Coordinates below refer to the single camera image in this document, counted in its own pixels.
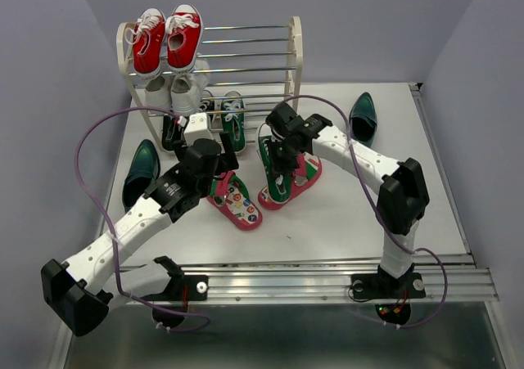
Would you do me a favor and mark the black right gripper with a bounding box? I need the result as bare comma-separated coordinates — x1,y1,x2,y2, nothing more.
264,135,304,180

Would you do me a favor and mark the pink green sandal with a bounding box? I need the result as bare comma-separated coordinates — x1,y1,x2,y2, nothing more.
207,171,263,231
258,152,323,210

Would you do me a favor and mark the green canvas sneaker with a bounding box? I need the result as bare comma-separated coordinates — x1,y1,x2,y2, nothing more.
256,124,303,204
220,91,246,154

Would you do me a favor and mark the dark green loafer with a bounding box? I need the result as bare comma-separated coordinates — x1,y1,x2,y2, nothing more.
121,139,160,213
349,92,377,147

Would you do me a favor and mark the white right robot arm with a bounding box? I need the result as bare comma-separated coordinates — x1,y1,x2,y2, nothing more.
257,102,429,295

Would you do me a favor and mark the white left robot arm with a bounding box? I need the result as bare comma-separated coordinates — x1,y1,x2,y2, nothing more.
40,133,238,336

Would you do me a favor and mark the cream metal shoe rack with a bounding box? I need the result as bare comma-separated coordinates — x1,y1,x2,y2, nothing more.
116,16,304,150

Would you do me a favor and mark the black canvas sneaker right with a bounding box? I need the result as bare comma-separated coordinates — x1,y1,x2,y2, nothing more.
198,89,216,129

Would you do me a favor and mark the black canvas sneaker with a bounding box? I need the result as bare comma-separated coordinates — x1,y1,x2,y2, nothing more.
198,89,216,129
161,115,183,153

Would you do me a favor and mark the black canvas sneaker left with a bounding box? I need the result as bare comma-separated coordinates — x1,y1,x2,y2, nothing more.
161,115,183,153

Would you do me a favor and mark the white sneaker right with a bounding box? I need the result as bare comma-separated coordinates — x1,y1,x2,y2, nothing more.
170,59,210,116

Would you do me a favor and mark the white sneaker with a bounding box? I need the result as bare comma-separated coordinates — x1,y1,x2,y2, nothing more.
170,59,210,116
144,75,173,111

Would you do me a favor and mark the white sneaker left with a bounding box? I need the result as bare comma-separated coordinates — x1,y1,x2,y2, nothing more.
144,75,173,111

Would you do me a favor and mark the red canvas sneaker right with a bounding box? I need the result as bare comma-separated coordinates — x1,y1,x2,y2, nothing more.
165,4,204,73

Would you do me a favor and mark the red canvas sneaker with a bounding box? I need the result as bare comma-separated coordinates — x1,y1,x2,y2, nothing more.
165,4,204,73
124,8,165,79

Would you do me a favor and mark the red canvas sneaker left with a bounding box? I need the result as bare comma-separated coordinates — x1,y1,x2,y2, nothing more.
124,8,165,79

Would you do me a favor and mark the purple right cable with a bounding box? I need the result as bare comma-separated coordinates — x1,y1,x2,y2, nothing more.
282,94,448,330

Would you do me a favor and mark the purple cable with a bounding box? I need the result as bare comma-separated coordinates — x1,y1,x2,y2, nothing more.
282,94,448,330
73,107,212,333

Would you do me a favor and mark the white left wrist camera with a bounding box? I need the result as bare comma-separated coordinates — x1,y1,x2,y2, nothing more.
183,112,214,146

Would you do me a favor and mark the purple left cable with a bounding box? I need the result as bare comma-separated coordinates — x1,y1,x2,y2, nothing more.
73,107,212,333

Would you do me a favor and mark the aluminium mounting rail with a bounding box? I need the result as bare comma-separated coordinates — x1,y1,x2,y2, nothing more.
182,254,499,306

